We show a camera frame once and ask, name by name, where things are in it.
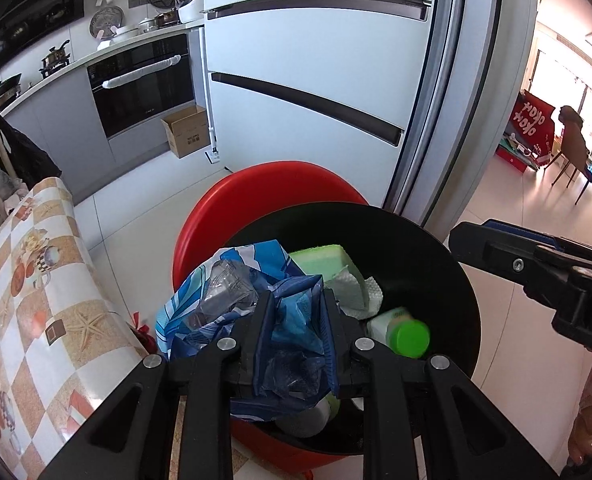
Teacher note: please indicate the brown dining chair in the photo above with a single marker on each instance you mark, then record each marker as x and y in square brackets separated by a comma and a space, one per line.
[573, 147]

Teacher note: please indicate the blue plastic bag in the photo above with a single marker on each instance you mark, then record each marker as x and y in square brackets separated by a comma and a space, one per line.
[293, 359]

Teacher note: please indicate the white rice cooker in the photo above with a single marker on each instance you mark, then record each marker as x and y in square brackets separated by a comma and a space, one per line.
[190, 10]

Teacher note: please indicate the white paper towel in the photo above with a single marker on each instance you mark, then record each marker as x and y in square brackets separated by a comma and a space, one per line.
[356, 296]

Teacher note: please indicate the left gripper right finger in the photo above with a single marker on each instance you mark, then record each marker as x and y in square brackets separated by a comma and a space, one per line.
[424, 419]

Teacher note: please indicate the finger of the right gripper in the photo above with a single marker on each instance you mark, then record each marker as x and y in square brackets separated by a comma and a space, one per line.
[506, 256]
[505, 227]

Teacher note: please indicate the cardboard box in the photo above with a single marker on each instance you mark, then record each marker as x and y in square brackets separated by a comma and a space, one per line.
[187, 130]

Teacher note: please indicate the black cooking pot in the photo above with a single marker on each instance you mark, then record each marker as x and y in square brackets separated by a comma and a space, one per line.
[56, 59]

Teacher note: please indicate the green cap bottle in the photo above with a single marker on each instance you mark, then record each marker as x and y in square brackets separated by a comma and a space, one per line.
[400, 332]

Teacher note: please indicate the green sponge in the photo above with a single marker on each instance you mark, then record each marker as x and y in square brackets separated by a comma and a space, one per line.
[327, 260]

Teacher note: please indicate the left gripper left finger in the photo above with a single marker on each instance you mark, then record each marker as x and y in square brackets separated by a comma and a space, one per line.
[168, 416]

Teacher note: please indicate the black trash bin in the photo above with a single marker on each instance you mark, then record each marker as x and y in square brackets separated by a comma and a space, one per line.
[414, 270]

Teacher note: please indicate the white refrigerator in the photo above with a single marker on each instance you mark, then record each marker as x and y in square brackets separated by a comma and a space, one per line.
[374, 90]

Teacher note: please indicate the black built-in oven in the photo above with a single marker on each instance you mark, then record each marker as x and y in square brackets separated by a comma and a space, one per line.
[139, 83]

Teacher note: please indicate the red stool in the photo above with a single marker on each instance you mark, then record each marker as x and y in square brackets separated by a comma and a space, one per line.
[246, 196]

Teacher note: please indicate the black wok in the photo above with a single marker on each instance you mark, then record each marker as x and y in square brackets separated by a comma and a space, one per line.
[9, 89]

